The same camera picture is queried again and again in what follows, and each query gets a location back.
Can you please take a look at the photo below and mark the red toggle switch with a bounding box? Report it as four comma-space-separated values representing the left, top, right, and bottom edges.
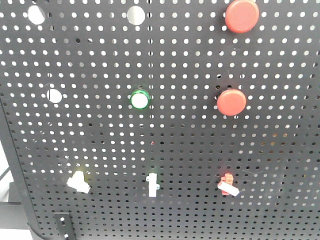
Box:
217, 173, 240, 197

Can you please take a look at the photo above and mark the black perforated pegboard panel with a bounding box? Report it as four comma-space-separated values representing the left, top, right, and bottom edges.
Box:
0, 0, 320, 240

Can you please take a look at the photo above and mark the green illuminated push button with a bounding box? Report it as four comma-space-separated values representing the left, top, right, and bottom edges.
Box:
130, 89, 151, 110

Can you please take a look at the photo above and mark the lower red push button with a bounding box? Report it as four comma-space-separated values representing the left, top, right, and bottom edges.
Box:
216, 89, 247, 116

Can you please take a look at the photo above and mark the red push button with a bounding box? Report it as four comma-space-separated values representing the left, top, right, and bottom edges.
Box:
216, 89, 247, 116
225, 0, 260, 34

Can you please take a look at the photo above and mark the upper red push button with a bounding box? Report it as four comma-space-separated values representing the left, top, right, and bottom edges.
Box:
225, 0, 260, 34

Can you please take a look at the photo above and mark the left black pegboard clamp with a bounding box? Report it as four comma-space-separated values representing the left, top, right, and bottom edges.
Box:
53, 212, 76, 240

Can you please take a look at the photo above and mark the white toggle switch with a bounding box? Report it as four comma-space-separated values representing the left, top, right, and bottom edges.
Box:
145, 173, 160, 198

